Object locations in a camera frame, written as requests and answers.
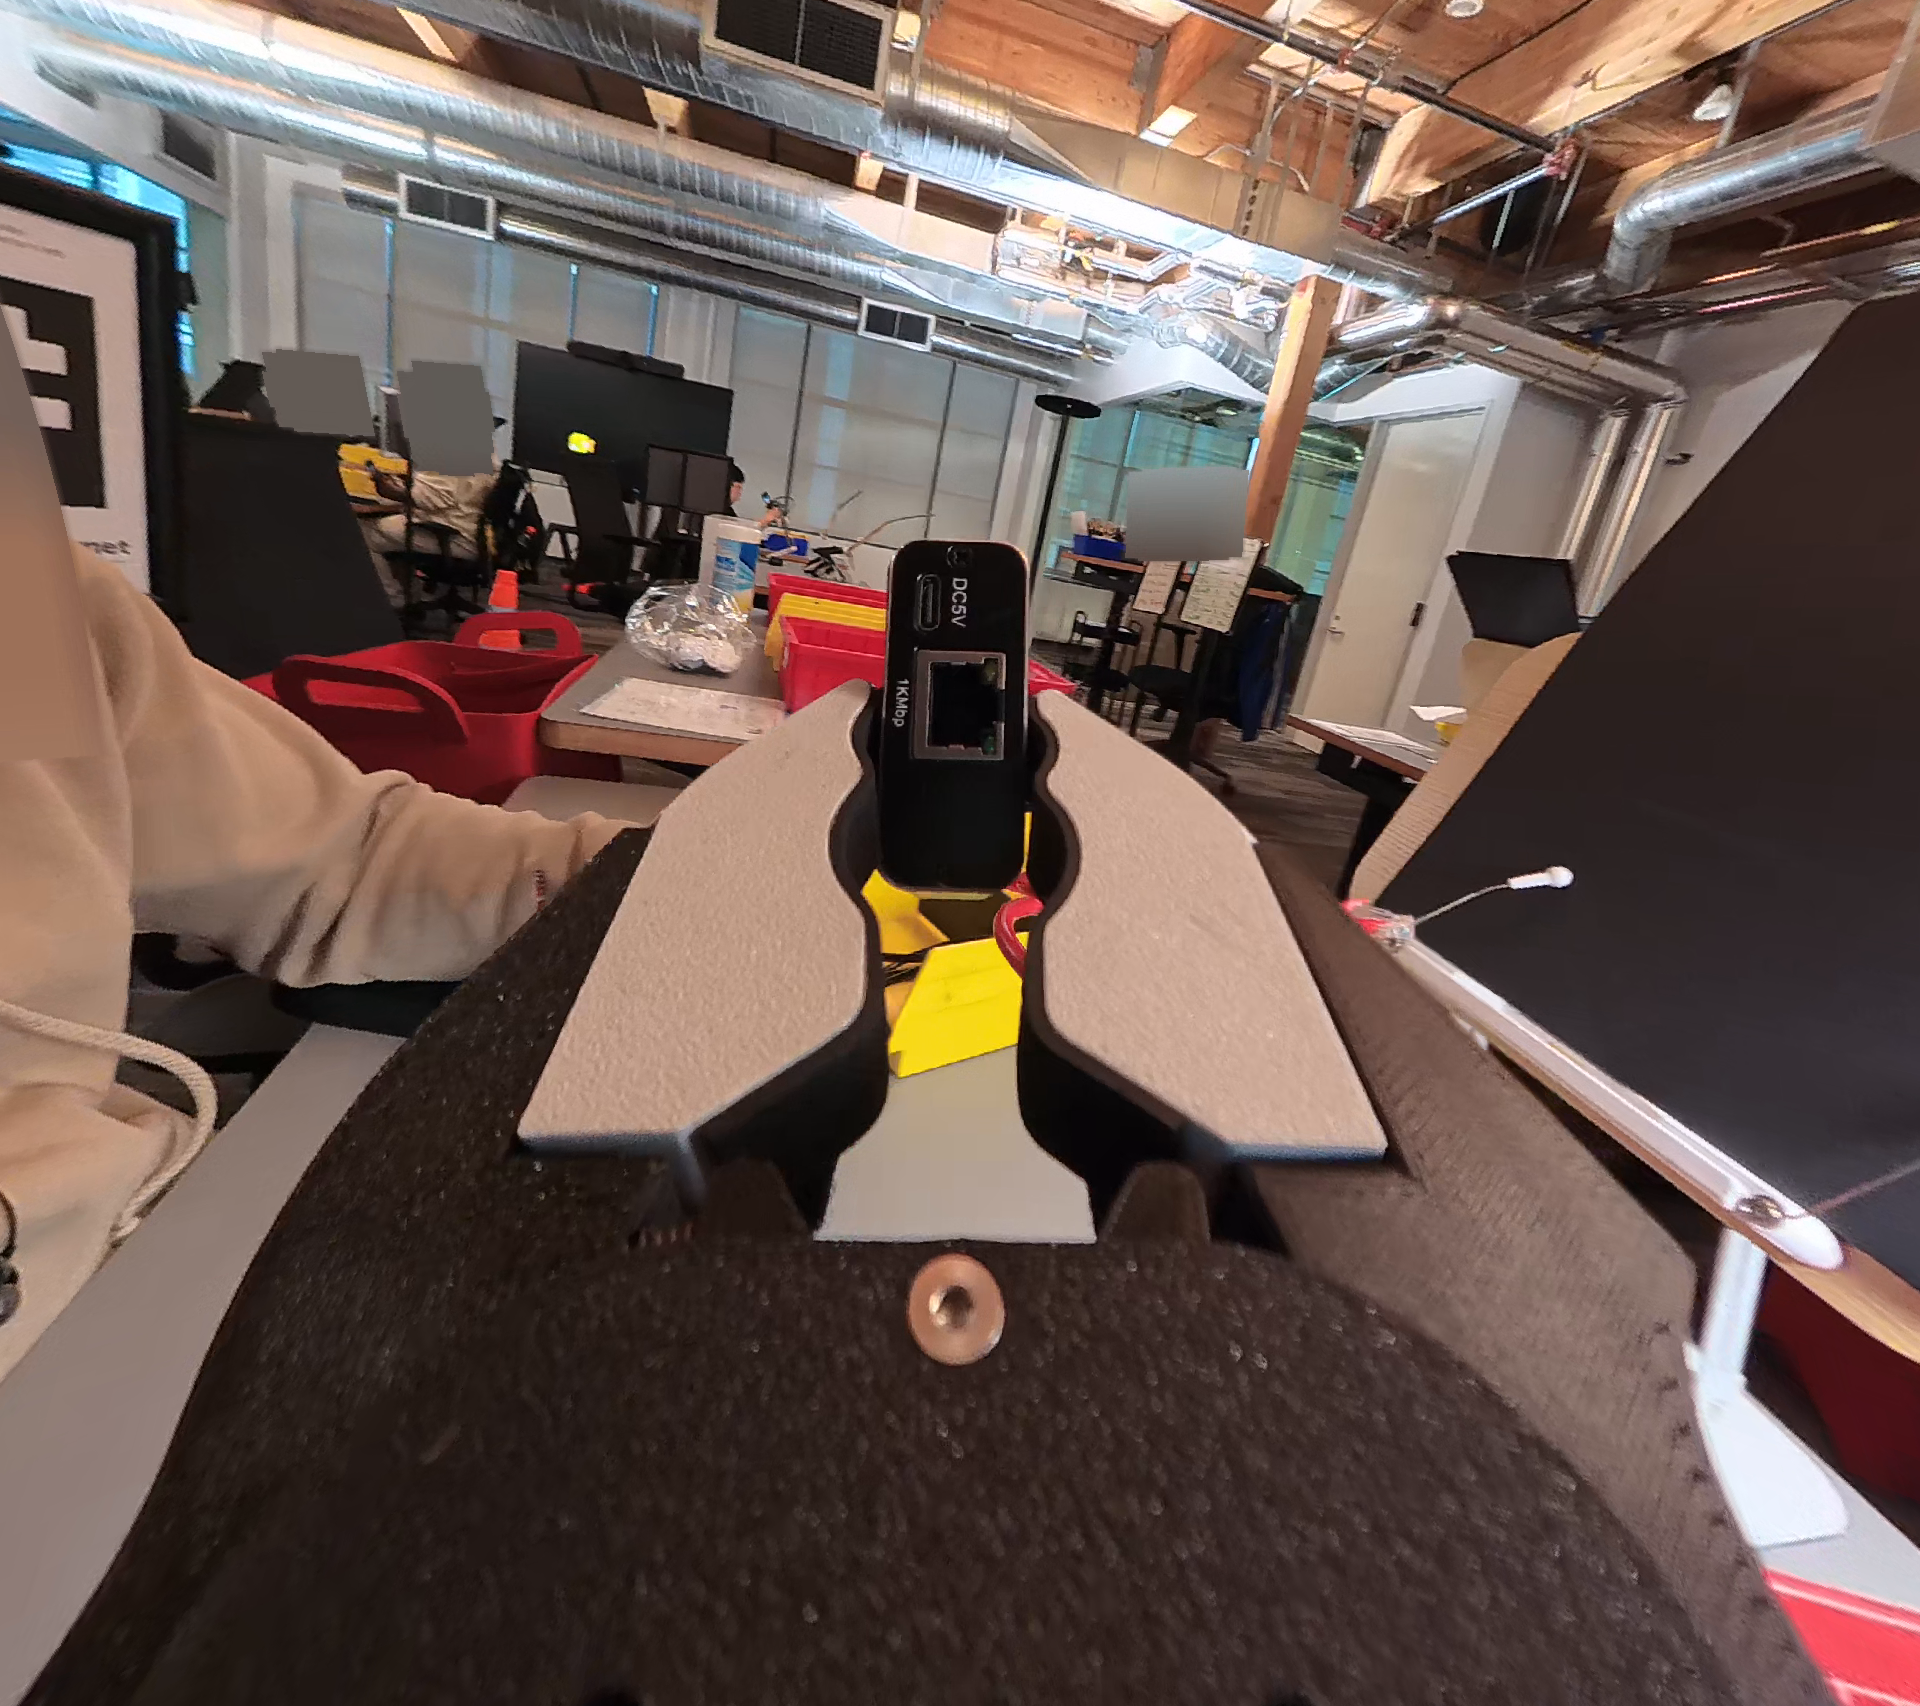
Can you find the black television screen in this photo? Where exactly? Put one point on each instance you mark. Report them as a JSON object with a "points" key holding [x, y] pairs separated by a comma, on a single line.
{"points": [[615, 432]]}

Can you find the red plastic bin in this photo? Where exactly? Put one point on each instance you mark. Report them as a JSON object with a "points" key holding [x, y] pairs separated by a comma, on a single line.
{"points": [[1859, 1647]]}

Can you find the black floor lamp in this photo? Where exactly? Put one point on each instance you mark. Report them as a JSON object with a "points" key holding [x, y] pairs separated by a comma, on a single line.
{"points": [[1069, 404]]}

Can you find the person's beige hoodie torso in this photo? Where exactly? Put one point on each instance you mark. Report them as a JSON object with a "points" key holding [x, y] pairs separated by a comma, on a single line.
{"points": [[60, 912]]}

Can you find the small air vent grille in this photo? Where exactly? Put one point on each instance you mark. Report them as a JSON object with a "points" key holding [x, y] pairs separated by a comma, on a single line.
{"points": [[899, 322], [446, 205]]}

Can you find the dark hanging jacket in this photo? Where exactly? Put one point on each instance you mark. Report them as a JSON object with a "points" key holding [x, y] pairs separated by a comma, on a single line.
{"points": [[1273, 656]]}

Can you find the grey table with wooden edge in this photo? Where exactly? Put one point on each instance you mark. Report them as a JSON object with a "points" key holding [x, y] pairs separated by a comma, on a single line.
{"points": [[629, 663]]}

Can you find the white paper sheet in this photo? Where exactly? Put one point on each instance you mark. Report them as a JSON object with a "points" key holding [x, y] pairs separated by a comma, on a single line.
{"points": [[675, 709]]}

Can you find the clear plastic bag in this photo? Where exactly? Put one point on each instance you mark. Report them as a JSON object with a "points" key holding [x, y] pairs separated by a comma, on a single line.
{"points": [[689, 635]]}

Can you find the wipes canister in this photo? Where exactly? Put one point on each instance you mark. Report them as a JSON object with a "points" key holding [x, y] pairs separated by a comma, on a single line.
{"points": [[734, 568]]}

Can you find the black board with wooden edge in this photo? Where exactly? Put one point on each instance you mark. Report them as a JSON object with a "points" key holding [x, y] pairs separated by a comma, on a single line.
{"points": [[1515, 597], [1726, 762]]}

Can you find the large air vent grille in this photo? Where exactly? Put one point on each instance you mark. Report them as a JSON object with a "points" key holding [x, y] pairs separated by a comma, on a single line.
{"points": [[798, 28]]}

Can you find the wooden post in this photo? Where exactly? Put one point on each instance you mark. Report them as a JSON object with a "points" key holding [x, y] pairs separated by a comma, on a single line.
{"points": [[1293, 387]]}

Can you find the red storage box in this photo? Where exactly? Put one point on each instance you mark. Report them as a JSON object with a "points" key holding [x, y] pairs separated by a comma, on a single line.
{"points": [[1845, 1345]]}

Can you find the person's left forearm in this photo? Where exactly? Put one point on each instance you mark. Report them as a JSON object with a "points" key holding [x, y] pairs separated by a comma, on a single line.
{"points": [[451, 865]]}

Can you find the white door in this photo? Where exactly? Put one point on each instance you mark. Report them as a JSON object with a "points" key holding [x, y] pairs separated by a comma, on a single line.
{"points": [[1396, 568]]}

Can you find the yellow ribbed bin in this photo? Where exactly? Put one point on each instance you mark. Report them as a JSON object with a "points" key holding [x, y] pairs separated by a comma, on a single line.
{"points": [[831, 602]]}

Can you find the black framed marker sign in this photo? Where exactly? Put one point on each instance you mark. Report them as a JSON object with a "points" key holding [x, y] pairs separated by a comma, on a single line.
{"points": [[113, 280]]}

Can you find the long red ribbed bin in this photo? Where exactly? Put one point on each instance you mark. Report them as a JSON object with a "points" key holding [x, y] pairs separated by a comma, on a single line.
{"points": [[823, 663]]}

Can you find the white board stand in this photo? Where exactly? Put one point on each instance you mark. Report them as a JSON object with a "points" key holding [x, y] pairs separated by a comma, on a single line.
{"points": [[1770, 1465]]}

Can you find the wooden desk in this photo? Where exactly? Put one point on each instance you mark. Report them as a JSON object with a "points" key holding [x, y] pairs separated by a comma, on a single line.
{"points": [[1357, 746]]}

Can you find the yellow plastic bin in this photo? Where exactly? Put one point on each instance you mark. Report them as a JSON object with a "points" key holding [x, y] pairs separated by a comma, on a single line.
{"points": [[960, 1015]]}

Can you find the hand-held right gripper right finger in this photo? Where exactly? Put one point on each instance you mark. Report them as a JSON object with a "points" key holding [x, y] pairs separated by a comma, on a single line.
{"points": [[1199, 957]]}

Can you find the black ethernet adapter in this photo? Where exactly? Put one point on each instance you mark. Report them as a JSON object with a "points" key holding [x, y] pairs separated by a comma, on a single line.
{"points": [[960, 823]]}

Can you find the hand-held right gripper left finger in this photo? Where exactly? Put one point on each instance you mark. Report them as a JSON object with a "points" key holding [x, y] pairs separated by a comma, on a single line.
{"points": [[704, 957]]}

